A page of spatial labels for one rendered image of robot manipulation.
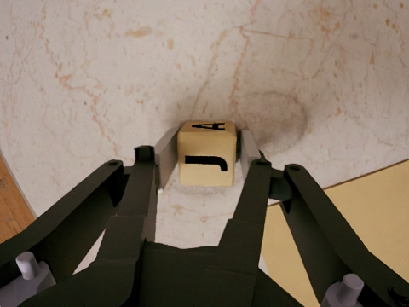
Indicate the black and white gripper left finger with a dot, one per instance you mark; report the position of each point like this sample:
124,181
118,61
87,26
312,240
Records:
51,248

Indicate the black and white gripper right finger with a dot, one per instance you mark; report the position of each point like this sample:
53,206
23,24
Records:
333,255

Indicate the tan flat mat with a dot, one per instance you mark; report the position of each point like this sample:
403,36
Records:
376,205

